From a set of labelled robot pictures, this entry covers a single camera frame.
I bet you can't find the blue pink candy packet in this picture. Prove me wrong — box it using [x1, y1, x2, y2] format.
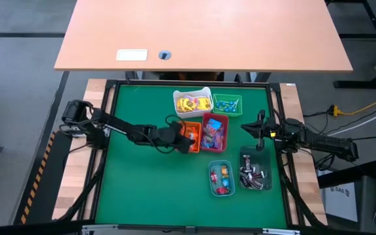
[206, 117, 223, 134]

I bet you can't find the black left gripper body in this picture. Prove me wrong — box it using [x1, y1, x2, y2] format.
[151, 121, 189, 148]

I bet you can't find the light wooden desk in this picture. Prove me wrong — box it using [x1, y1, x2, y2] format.
[54, 0, 354, 73]

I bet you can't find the yellow power plug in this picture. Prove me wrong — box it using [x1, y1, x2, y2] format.
[329, 104, 343, 118]

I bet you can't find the brown Hershey's chocolate bar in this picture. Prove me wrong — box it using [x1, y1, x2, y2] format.
[249, 178, 264, 190]

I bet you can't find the small brown chocolate bar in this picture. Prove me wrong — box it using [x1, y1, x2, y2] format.
[242, 155, 253, 173]
[240, 174, 253, 189]

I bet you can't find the teal plastic bin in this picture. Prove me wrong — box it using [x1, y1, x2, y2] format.
[208, 159, 236, 198]

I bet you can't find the orange plastic basket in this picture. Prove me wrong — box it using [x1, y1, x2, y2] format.
[178, 121, 203, 153]

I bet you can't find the white cable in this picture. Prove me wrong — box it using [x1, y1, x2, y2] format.
[328, 107, 376, 136]

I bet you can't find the black yellow hazard floor plate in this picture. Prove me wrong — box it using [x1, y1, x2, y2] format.
[13, 129, 74, 227]

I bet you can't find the yellow power cable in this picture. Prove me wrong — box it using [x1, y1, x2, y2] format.
[337, 101, 376, 117]

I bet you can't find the black cable conduit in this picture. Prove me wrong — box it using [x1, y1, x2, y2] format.
[281, 163, 326, 228]
[57, 156, 107, 221]

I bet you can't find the black aluminium table frame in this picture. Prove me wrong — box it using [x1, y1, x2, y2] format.
[89, 74, 306, 231]

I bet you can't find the white plastic bin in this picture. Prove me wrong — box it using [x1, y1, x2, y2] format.
[172, 86, 215, 119]

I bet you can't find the silver aluminium bracket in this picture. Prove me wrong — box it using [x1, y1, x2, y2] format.
[82, 223, 119, 235]
[262, 227, 301, 235]

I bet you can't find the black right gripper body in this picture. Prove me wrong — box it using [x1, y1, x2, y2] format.
[256, 110, 289, 151]

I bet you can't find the white rectangular desk plate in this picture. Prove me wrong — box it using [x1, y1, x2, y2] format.
[116, 48, 149, 62]

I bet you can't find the dark translucent plastic bin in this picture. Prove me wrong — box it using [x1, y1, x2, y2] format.
[238, 145, 273, 191]

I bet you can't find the blue red candy packet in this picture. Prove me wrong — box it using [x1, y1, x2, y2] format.
[201, 134, 215, 149]

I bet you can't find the black neighbouring desk frame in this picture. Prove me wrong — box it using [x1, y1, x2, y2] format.
[324, 0, 376, 89]

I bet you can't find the red plastic bin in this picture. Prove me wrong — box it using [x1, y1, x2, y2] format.
[199, 112, 230, 153]

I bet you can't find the green plastic basket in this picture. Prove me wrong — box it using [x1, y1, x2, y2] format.
[211, 93, 243, 118]

